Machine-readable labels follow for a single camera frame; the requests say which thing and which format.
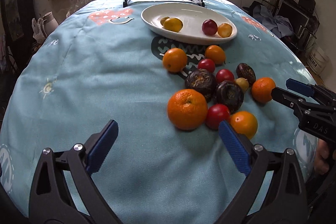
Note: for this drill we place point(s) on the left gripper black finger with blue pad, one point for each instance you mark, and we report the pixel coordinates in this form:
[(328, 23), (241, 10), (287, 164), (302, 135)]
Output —
[(273, 190), (50, 199)]

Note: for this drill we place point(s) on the person's right hand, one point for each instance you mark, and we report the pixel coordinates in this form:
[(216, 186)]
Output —
[(322, 154)]

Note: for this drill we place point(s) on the mandarin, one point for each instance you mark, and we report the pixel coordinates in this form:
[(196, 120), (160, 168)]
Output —
[(262, 88)]

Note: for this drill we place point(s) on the yellow round fruit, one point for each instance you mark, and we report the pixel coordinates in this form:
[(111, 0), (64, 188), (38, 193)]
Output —
[(224, 30)]

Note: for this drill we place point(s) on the small green-yellow fruit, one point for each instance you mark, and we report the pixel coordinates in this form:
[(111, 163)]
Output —
[(162, 21)]

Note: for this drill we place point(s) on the white plastic bucket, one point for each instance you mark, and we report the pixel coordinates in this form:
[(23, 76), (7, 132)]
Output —
[(317, 59)]

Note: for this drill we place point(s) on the pile of blue-grey clothes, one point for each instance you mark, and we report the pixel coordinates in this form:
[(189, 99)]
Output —
[(278, 25)]

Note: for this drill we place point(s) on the black monitor on rack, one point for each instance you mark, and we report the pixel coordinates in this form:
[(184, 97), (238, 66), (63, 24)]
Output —
[(291, 10)]

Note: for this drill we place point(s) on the yellow orange lemon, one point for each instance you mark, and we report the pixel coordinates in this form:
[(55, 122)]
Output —
[(173, 24)]

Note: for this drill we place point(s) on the dark framed picture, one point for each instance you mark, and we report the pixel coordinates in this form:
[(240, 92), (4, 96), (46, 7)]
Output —
[(12, 20)]

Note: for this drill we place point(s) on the large orange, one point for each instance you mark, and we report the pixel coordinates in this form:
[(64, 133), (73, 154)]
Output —
[(187, 109)]

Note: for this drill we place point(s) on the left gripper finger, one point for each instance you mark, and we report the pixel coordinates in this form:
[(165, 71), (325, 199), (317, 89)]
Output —
[(319, 93), (296, 103)]

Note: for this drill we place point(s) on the white kettle jug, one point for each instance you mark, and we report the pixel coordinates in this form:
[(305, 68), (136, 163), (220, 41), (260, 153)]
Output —
[(48, 24)]

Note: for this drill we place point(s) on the small yellow fruit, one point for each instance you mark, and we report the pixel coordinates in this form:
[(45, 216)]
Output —
[(243, 83)]

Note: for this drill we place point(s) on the dark passion fruit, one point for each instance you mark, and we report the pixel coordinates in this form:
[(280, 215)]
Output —
[(203, 82), (243, 70), (230, 94)]

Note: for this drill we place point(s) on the white oval plate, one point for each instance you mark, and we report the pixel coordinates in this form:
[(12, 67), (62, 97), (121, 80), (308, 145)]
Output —
[(192, 17)]

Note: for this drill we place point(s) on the dark red plum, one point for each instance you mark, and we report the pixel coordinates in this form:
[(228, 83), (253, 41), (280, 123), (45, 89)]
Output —
[(209, 27)]

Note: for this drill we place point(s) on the red tomato front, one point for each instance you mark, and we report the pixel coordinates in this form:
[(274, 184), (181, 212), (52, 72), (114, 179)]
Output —
[(216, 114)]

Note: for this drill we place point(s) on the red tomato back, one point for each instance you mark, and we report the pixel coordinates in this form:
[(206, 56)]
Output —
[(207, 64)]

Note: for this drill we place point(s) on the red tomato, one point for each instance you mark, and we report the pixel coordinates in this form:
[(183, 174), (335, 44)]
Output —
[(216, 114), (207, 64), (224, 75)]

